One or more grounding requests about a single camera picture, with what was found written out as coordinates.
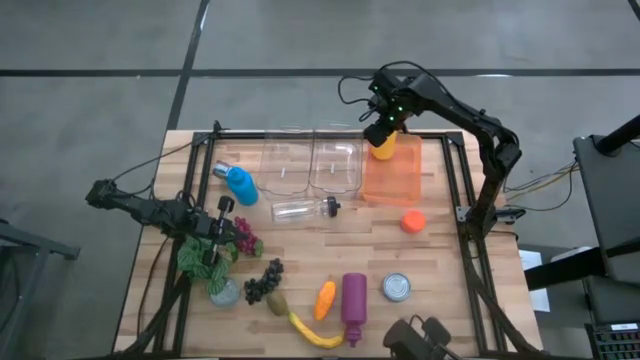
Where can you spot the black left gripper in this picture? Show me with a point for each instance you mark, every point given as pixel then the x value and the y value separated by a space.
pixel 215 227

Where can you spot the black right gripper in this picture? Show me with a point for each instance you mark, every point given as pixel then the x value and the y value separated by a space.
pixel 385 127

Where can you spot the red toy grape bunch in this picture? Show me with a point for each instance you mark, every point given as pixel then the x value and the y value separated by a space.
pixel 250 246

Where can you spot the yellow plastic bottle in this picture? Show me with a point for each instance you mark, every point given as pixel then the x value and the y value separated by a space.
pixel 384 149

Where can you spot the blue plastic bottle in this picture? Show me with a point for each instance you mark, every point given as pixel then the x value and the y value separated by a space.
pixel 243 186

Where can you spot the dark toy grape bunch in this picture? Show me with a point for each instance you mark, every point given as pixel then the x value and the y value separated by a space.
pixel 262 282

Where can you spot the clear bottle black cap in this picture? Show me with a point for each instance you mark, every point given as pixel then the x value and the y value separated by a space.
pixel 300 210

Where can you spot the purple plastic bottle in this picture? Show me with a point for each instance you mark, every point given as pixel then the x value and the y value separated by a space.
pixel 354 300

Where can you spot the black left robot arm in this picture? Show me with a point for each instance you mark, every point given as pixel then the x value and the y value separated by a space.
pixel 145 210

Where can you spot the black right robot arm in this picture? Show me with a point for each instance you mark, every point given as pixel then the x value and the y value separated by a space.
pixel 480 135

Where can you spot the green striped leafy plant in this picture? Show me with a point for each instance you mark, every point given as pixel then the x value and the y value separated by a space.
pixel 200 260

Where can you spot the orange translucent plastic bin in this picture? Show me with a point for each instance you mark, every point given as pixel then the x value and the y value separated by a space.
pixel 395 175

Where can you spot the clear plastic bin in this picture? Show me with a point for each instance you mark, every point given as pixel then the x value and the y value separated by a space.
pixel 285 165
pixel 336 165

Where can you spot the brown toy kiwi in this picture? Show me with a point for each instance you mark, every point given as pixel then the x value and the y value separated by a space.
pixel 276 303

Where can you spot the orange toy fruit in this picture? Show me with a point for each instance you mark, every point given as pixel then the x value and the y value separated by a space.
pixel 413 222

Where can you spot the orange toy mango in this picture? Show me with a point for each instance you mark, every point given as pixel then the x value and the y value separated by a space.
pixel 325 300

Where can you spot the yellow toy banana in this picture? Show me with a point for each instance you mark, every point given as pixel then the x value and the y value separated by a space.
pixel 315 337

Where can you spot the silver tin can white label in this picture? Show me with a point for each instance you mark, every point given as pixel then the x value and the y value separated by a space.
pixel 397 287

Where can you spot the grey metal table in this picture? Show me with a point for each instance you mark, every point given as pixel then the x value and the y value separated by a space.
pixel 45 246

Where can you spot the white paper sheet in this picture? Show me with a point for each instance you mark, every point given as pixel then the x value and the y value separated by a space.
pixel 530 265

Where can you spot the black equipment stand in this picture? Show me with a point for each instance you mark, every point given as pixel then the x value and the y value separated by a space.
pixel 615 200

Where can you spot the black table frame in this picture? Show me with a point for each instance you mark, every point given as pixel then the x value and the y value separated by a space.
pixel 435 135

